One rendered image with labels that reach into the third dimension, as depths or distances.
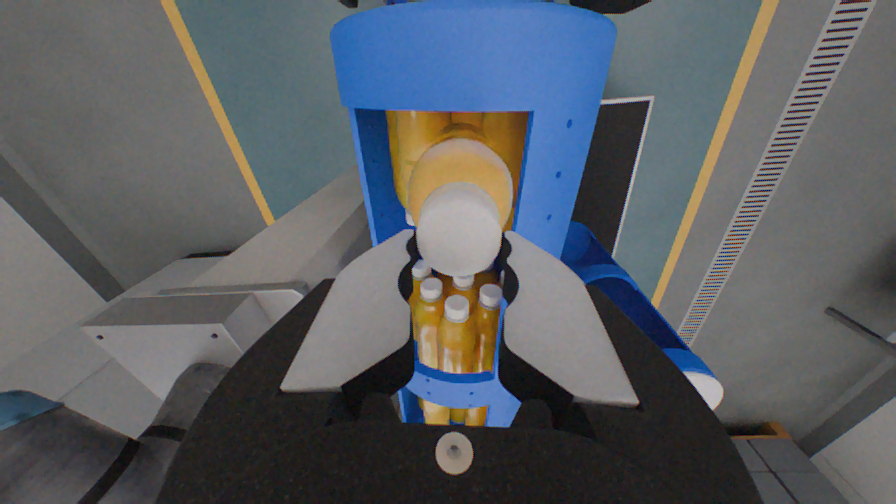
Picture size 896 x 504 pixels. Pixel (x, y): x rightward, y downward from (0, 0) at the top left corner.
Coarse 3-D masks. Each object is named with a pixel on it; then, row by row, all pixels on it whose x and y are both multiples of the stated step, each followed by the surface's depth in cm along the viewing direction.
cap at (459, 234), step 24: (456, 192) 12; (432, 216) 11; (456, 216) 11; (480, 216) 11; (432, 240) 12; (456, 240) 12; (480, 240) 12; (432, 264) 12; (456, 264) 12; (480, 264) 12
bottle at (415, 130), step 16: (400, 112) 30; (416, 112) 29; (432, 112) 30; (448, 112) 31; (400, 128) 31; (416, 128) 30; (432, 128) 30; (400, 144) 32; (416, 144) 31; (400, 160) 34; (416, 160) 32
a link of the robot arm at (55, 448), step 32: (0, 416) 24; (32, 416) 25; (64, 416) 28; (0, 448) 23; (32, 448) 25; (64, 448) 26; (96, 448) 28; (0, 480) 22; (32, 480) 24; (64, 480) 25; (96, 480) 27
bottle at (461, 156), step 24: (432, 144) 17; (456, 144) 15; (480, 144) 15; (432, 168) 14; (456, 168) 13; (480, 168) 13; (504, 168) 15; (408, 192) 16; (432, 192) 13; (480, 192) 13; (504, 192) 14; (504, 216) 14
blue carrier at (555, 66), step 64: (448, 0) 17; (512, 0) 17; (384, 64) 20; (448, 64) 18; (512, 64) 18; (576, 64) 20; (384, 128) 39; (576, 128) 23; (384, 192) 42; (576, 192) 29; (448, 384) 38
